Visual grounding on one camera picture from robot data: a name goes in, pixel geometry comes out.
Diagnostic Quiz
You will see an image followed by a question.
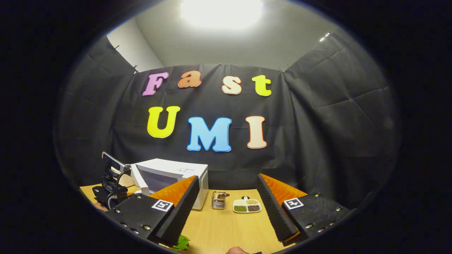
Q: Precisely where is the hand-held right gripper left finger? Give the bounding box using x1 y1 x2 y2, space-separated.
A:
105 175 200 247

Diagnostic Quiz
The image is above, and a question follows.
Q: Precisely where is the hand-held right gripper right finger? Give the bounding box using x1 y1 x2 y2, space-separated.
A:
256 174 352 244

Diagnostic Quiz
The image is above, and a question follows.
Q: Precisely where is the lettuce sandwich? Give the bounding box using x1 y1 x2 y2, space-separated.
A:
172 235 190 252

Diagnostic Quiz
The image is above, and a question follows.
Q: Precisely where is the white microwave oven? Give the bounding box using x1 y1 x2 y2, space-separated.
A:
131 158 209 211

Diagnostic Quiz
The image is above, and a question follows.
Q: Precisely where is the white divided dish of beans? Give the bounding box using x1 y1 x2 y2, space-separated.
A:
233 196 262 213

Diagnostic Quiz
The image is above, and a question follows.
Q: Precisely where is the black backdrop cloth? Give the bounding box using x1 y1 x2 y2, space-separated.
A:
55 32 401 212

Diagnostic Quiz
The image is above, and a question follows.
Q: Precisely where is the large ceiling light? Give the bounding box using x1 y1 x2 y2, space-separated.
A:
181 0 263 29

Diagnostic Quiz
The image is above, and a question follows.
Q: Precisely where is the metal wire basket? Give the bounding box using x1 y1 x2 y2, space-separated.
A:
212 191 226 210

